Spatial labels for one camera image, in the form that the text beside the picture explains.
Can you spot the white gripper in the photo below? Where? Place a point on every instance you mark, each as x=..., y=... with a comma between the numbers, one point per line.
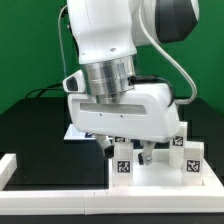
x=145, y=112

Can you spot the white square tabletop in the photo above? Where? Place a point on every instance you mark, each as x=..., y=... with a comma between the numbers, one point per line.
x=161, y=175

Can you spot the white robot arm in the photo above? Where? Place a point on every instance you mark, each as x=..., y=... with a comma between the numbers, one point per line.
x=107, y=97

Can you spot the white U-shaped obstacle fence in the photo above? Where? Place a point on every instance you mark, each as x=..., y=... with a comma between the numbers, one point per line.
x=113, y=200

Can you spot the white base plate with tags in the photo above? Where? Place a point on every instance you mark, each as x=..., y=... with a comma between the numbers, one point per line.
x=73, y=134

